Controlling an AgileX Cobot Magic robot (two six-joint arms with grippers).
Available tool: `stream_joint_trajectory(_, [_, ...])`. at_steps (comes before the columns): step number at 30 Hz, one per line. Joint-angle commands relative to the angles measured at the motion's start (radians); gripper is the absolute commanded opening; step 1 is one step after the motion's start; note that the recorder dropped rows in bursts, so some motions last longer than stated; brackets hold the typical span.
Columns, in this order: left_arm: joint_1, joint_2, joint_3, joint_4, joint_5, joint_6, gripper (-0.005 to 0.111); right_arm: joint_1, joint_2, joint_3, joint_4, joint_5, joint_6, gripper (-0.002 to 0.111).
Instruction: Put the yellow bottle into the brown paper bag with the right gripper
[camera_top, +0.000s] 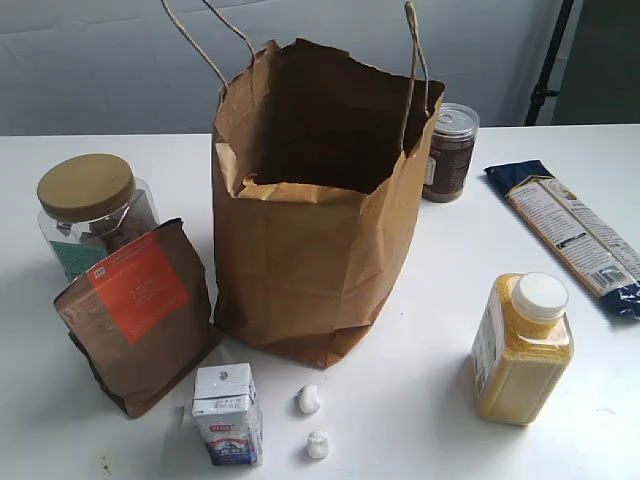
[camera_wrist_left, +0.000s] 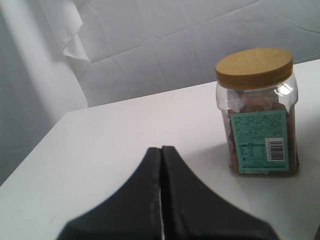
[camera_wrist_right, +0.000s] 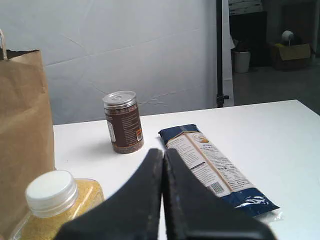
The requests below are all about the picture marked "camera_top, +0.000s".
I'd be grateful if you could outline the black stand pole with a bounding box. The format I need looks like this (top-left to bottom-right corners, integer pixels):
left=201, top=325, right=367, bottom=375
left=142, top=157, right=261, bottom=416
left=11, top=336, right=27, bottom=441
left=524, top=0, right=574, bottom=126

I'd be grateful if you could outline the yellow millet plastic bottle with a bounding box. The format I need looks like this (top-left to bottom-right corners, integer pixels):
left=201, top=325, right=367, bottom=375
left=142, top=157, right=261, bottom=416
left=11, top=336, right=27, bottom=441
left=471, top=272, right=574, bottom=425

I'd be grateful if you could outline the brown pouch with orange label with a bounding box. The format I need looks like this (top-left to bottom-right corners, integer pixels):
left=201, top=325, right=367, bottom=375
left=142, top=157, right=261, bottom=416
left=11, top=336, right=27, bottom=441
left=54, top=218, right=222, bottom=418

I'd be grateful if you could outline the clear canister of brown grains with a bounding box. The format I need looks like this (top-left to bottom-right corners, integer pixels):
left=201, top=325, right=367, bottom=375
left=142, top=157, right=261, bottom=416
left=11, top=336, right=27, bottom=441
left=422, top=102, right=480, bottom=203

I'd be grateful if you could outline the small white milk carton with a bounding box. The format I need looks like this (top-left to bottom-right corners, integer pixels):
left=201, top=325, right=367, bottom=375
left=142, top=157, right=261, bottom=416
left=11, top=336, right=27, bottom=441
left=192, top=363, right=263, bottom=466

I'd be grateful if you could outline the dark blue pasta package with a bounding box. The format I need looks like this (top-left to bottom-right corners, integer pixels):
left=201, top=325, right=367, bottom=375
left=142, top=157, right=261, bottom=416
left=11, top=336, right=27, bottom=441
left=484, top=160, right=639, bottom=319

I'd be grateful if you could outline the clear jar with gold lid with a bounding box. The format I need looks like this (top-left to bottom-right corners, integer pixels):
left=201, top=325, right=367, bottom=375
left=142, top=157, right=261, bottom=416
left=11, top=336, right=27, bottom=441
left=37, top=153, right=159, bottom=281

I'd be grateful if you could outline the upper white crumpled paper ball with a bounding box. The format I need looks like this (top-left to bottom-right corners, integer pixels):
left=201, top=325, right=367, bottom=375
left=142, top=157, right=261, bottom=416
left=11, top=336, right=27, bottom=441
left=296, top=384, right=322, bottom=415

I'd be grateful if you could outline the brown paper shopping bag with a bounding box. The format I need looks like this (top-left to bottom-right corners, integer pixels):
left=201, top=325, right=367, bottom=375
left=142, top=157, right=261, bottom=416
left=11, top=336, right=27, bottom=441
left=160, top=0, right=447, bottom=370

